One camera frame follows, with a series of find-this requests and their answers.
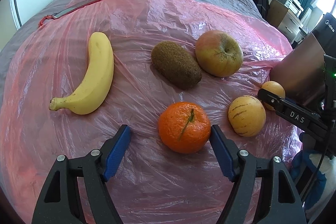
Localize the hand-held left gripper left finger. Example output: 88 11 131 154
31 124 132 224

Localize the red plastic bag drawstring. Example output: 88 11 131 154
39 0 105 28

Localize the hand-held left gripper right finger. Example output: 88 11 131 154
210 124 307 224

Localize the striped yellow pepino melon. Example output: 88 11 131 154
228 95 266 138

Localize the brown kiwi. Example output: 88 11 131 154
151 41 202 90

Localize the wooden dresser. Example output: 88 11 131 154
268 0 302 39

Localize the yellow banana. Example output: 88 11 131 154
49 32 115 115

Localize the black cable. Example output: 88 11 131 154
302 151 326 203

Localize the pink plastic sheet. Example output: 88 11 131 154
0 0 305 224

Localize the yellow-red apple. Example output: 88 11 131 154
195 30 243 77

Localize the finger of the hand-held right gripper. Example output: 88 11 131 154
257 88 328 139

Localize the round yellow citrus fruit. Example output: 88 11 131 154
262 81 286 111

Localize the orange mandarin with stem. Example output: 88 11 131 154
158 101 211 154

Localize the blue and white cloth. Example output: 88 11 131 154
290 132 327 211

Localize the black backpack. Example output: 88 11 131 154
250 0 270 18

